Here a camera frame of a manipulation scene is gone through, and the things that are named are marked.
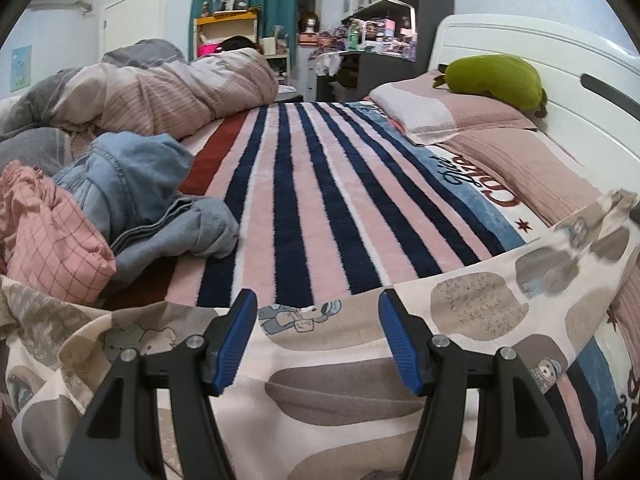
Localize white drawer unit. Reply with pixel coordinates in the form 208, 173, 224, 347
307, 52, 335, 103

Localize blue denim jeans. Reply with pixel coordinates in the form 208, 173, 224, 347
50, 132, 196, 246

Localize white headboard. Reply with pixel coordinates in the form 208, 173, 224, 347
427, 14, 640, 196

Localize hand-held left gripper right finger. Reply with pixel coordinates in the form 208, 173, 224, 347
378, 288, 583, 480

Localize green plush toy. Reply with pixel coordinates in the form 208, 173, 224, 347
434, 54, 548, 120

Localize pink checked garment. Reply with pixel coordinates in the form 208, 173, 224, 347
0, 160, 118, 306

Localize white door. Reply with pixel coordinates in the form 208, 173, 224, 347
102, 0, 166, 58

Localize pink and grey duvet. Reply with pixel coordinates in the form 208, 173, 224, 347
0, 39, 280, 171

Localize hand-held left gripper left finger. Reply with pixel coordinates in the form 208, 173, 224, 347
56, 288, 259, 480

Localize cream printed pants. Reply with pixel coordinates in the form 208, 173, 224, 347
0, 189, 640, 480

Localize striped blanket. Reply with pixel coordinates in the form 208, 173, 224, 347
100, 100, 640, 461

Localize yellow and white cabinet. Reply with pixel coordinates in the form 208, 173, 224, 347
194, 9, 262, 58

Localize pink quilted pillow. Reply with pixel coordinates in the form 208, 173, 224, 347
442, 127, 606, 226

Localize grey-blue garment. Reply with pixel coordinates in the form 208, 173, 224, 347
110, 195, 241, 281

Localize blue wall poster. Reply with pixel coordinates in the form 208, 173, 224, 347
11, 45, 33, 93

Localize grey desk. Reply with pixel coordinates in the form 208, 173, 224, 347
332, 50, 421, 103

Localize pink and white pillow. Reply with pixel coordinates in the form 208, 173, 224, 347
369, 70, 538, 147

